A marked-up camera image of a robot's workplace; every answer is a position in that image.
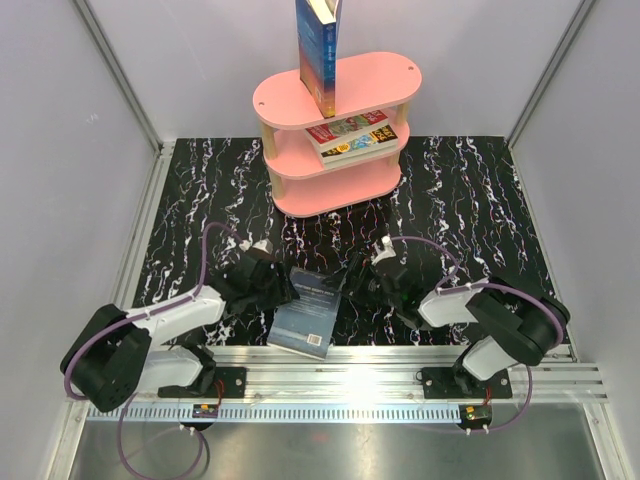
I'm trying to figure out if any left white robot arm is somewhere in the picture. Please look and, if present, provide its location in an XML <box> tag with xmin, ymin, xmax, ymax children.
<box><xmin>60</xmin><ymin>246</ymin><xmax>298</xmax><ymax>412</ymax></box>

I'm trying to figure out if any dark blue book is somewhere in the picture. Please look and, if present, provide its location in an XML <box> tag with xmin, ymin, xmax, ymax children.
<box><xmin>267</xmin><ymin>267</ymin><xmax>341</xmax><ymax>361</ymax></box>

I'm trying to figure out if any blue orange book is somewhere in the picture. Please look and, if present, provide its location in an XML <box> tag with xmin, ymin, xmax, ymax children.
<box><xmin>295</xmin><ymin>0</ymin><xmax>342</xmax><ymax>118</ymax></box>

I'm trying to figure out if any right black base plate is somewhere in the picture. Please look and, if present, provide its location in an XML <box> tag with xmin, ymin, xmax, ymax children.
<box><xmin>416</xmin><ymin>367</ymin><xmax>513</xmax><ymax>401</ymax></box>

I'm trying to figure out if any aluminium mounting rail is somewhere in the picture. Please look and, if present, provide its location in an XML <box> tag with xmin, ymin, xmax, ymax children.
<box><xmin>85</xmin><ymin>345</ymin><xmax>608</xmax><ymax>424</ymax></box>

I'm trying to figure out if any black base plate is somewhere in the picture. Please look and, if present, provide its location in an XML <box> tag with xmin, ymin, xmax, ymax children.
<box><xmin>416</xmin><ymin>367</ymin><xmax>513</xmax><ymax>401</ymax></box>
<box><xmin>158</xmin><ymin>366</ymin><xmax>248</xmax><ymax>399</ymax></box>

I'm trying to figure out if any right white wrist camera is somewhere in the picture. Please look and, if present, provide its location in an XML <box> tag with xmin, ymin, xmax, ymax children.
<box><xmin>371</xmin><ymin>235</ymin><xmax>396</xmax><ymax>266</ymax></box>

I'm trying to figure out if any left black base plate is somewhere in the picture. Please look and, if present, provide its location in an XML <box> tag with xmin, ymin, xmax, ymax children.
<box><xmin>158</xmin><ymin>366</ymin><xmax>248</xmax><ymax>399</ymax></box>

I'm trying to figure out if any pink three-tier shelf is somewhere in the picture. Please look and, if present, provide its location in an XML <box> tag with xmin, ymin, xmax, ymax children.
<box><xmin>253</xmin><ymin>52</ymin><xmax>422</xmax><ymax>218</ymax></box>

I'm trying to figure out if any red 13-storey treehouse book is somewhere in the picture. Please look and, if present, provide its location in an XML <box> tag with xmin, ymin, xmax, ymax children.
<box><xmin>304</xmin><ymin>110</ymin><xmax>389</xmax><ymax>150</ymax></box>

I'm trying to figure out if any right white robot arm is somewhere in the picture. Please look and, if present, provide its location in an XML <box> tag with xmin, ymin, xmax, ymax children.
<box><xmin>325</xmin><ymin>253</ymin><xmax>570</xmax><ymax>397</ymax></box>

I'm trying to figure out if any black yellow treehouse book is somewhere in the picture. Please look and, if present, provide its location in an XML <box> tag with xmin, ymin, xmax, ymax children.
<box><xmin>312</xmin><ymin>126</ymin><xmax>399</xmax><ymax>157</ymax></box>

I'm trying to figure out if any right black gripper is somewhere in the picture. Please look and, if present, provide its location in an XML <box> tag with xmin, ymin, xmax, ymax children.
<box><xmin>321</xmin><ymin>253</ymin><xmax>400</xmax><ymax>310</ymax></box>

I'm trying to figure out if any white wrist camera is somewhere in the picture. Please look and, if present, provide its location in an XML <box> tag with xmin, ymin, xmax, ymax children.
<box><xmin>239</xmin><ymin>239</ymin><xmax>275</xmax><ymax>261</ymax></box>
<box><xmin>371</xmin><ymin>235</ymin><xmax>396</xmax><ymax>266</ymax></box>

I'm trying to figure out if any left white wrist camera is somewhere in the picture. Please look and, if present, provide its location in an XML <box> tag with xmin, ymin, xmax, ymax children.
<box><xmin>239</xmin><ymin>239</ymin><xmax>275</xmax><ymax>261</ymax></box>

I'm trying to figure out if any black marble pattern mat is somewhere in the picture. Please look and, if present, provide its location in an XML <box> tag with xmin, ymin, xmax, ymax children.
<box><xmin>122</xmin><ymin>135</ymin><xmax>572</xmax><ymax>347</ymax></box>

